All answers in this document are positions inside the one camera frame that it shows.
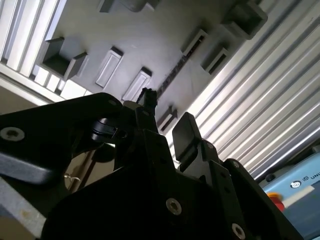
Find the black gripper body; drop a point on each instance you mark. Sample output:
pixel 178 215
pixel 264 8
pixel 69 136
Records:
pixel 140 205

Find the RAM stick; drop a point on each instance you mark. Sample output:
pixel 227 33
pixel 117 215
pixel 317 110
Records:
pixel 172 74

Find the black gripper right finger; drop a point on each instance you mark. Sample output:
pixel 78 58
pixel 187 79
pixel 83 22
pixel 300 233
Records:
pixel 186 137

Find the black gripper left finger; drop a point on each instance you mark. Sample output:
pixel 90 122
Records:
pixel 55 125

